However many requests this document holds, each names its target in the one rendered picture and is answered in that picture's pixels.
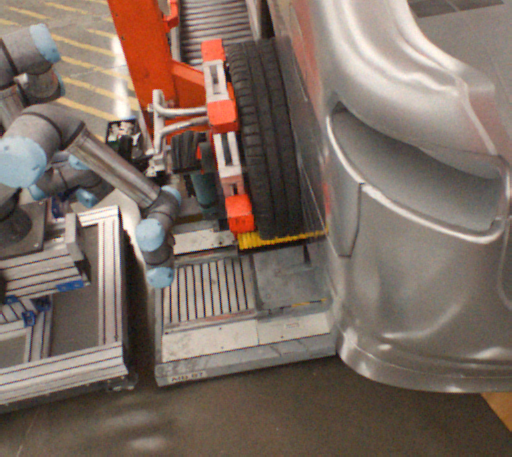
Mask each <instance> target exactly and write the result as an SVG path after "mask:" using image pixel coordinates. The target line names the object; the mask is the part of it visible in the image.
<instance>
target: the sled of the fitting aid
mask: <svg viewBox="0 0 512 457"><path fill-rule="evenodd" d="M247 260H248V266H249V273H250V279H251V286H252V293H253V299H254V306H255V312H256V317H257V323H258V324H262V323H269V322H275V321H280V320H286V318H292V317H297V316H304V315H310V314H315V313H321V312H324V310H323V306H322V302H321V300H318V301H312V302H307V303H300V304H294V305H289V306H283V307H277V308H271V309H265V310H263V309H262V304H261V298H260V292H259V285H258V279H257V273H256V267H255V261H254V254H248V255H247Z"/></svg>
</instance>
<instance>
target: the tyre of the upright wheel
mask: <svg viewBox="0 0 512 457"><path fill-rule="evenodd" d="M227 55H228V62H229V63H228V64H229V72H230V76H231V78H232V79H231V82H232V83H233V85H232V88H233V89H234V90H235V91H233V95H236V98H235V101H237V104H236V107H237V106H238V110H237V113H238V112H239V116H238V119H239V118H240V123H239V125H241V129H240V131H241V130H242V135H241V137H242V136H243V141H244V146H243V149H244V147H245V152H244V154H245V153H246V159H245V161H246V160H247V165H246V168H247V167H248V170H247V174H249V176H248V180H249V179H250V181H249V185H251V187H250V191H251V189H252V194H251V198H253V199H252V202H254V205H253V208H254V213H255V218H256V223H257V229H258V234H259V238H260V239H261V240H263V241H268V240H275V237H278V239H281V238H286V237H287V235H289V237H292V236H298V235H300V233H301V234H302V235H303V227H302V211H301V201H300V191H299V181H298V173H297V165H296V158H295V149H294V142H293V135H292V129H291V121H290V115H289V108H288V102H287V96H286V89H285V84H284V78H283V73H282V67H281V61H280V56H279V51H278V46H277V41H276V36H275V37H271V38H270V41H269V39H268V38H262V39H257V41H256V43H255V42H254V41H250V42H245V45H242V43H239V44H232V45H230V46H229V47H228V48H227ZM243 141H242V143H243ZM248 172H249V173H248ZM249 177H250V178H249Z"/></svg>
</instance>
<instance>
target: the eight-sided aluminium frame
mask: <svg viewBox="0 0 512 457"><path fill-rule="evenodd" d="M202 63H203V64H202V71H204V76H205V81H206V89H207V97H206V98H207V103H209V102H215V101H220V100H226V99H229V98H228V93H227V84H226V78H225V73H224V67H223V61H222V60H221V59H219V60H213V61H207V62H202ZM217 83H219V84H220V91H221V94H219V95H214V94H213V86H212V84H217ZM227 134H228V140H229V145H230V151H231V158H232V163H226V164H225V162H224V156H223V150H222V144H221V138H220V134H218V135H214V141H215V146H216V152H217V159H218V171H219V176H220V181H221V185H222V186H223V192H224V196H225V198H226V197H231V196H235V195H234V189H235V188H238V192H239V195H244V194H245V188H244V187H245V184H244V178H243V172H242V169H241V163H240V161H239V157H238V150H237V145H236V139H235V133H234V132H230V133H227Z"/></svg>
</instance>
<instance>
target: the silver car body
mask: <svg viewBox="0 0 512 457"><path fill-rule="evenodd" d="M267 2H268V5H269V9H270V13H271V18H272V22H273V26H274V31H275V35H276V41H277V46H278V51H279V56H280V61H281V67H282V73H283V78H284V84H285V89H286V96H287V102H288V108H289V115H290V121H291V129H292V135H293V142H294V149H295V158H296V165H297V173H298V181H299V191H300V201H301V211H302V226H303V235H305V238H306V242H307V246H308V250H309V254H310V259H311V263H312V266H313V270H314V274H315V278H316V282H317V286H318V291H319V295H320V298H321V302H322V306H323V310H324V314H325V319H326V323H327V326H328V330H329V333H331V337H332V339H333V343H334V345H335V348H336V350H337V352H338V354H339V355H340V356H341V358H342V359H343V361H344V362H345V363H346V365H347V366H349V367H350V368H351V369H352V370H354V371H356V372H357V373H359V374H361V375H363V376H365V377H367V378H369V379H371V380H373V381H378V382H381V384H385V385H388V386H392V387H397V388H404V389H410V390H417V391H430V392H452V393H454V394H475V393H501V392H512V0H267ZM246 4H247V9H248V15H249V21H250V26H251V30H252V34H253V38H254V42H255V43H256V41H257V39H260V31H259V18H258V0H246Z"/></svg>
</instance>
